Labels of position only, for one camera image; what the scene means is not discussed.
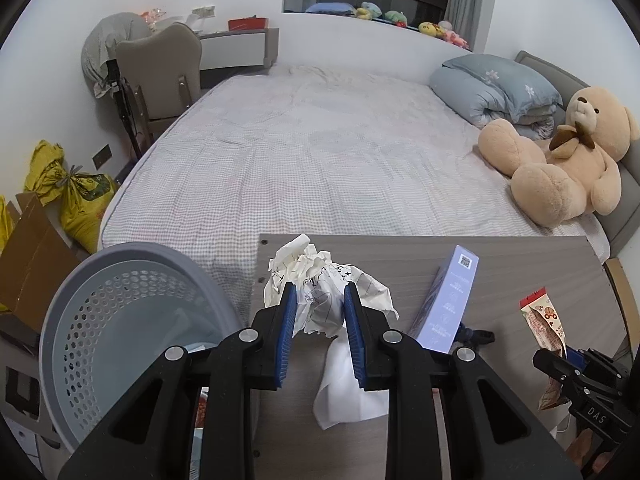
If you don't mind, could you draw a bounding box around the grey cloth bundle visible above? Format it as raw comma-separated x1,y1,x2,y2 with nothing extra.
81,11,151,99

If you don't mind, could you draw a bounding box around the red snack wrapper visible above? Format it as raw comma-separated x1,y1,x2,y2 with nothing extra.
519,287,568,411

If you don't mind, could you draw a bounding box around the tan teddy bear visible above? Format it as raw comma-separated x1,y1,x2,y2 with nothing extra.
478,86,640,228

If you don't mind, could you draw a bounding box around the red box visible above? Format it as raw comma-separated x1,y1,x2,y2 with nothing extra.
228,16,270,31

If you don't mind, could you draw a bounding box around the brown cardboard box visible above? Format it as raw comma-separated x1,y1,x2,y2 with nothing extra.
0,192,84,333

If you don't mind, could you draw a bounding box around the white drawer cabinet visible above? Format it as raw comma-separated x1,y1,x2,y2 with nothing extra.
9,419,57,467

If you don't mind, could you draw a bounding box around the yellow plastic bag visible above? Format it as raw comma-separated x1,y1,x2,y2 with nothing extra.
0,195,16,257

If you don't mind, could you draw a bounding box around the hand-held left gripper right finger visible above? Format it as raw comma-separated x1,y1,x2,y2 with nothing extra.
342,282,583,480

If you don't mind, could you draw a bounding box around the small black object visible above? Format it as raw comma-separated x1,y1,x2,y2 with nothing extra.
455,325,496,346

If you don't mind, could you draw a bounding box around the pink plush toy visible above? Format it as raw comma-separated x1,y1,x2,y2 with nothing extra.
439,21,472,50

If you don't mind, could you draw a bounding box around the grey storage box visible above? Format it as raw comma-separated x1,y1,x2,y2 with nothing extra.
4,364,42,417

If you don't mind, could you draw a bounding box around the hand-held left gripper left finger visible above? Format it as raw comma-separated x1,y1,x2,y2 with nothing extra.
57,282,299,480

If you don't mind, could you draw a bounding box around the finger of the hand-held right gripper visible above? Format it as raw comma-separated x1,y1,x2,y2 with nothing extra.
565,347,626,378
532,349,576,386

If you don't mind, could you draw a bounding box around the folded grey-blue quilt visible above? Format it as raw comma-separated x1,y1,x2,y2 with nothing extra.
430,54,563,128

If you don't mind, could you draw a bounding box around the grey upholstered chair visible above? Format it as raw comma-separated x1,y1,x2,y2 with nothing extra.
115,22,203,161

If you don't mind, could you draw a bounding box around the grey and white desk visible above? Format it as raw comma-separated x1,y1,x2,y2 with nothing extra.
197,26,280,74

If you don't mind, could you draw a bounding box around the tied yellow sack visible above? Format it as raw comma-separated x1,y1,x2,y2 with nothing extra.
24,140,119,255

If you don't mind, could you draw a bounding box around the bed with checked sheet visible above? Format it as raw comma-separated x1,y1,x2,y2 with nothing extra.
97,62,611,261

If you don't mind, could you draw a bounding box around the grey perforated plastic basket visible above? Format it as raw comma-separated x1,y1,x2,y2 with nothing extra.
39,241,246,453

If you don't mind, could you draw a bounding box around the blue pillow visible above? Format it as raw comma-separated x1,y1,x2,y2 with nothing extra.
305,2,357,16

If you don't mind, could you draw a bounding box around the long purple box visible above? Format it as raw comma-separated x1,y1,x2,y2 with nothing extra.
407,245,480,353

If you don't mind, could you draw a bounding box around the white paper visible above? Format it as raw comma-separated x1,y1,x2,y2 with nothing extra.
263,233,400,338

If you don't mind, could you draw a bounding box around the person's right hand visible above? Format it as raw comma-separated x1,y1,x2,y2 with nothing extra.
570,431,617,470

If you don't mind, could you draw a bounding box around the white tissue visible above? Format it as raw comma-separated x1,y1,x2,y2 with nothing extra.
312,332,390,431

